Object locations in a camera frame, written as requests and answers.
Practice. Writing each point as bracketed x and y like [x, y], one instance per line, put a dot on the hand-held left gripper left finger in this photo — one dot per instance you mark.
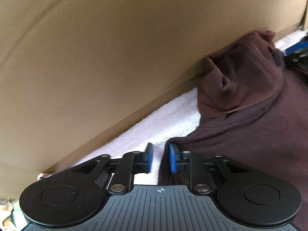
[149, 157]

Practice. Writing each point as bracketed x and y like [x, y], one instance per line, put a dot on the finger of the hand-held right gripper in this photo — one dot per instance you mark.
[297, 49]

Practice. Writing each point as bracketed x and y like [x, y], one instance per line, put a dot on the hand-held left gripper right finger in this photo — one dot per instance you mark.
[172, 158]

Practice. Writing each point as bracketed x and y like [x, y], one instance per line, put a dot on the dark brown hoodie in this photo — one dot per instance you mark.
[240, 125]

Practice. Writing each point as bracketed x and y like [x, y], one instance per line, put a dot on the white terry towel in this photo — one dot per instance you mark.
[168, 120]

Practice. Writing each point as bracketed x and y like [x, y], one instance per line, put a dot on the yellow patterned cloth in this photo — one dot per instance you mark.
[7, 204]

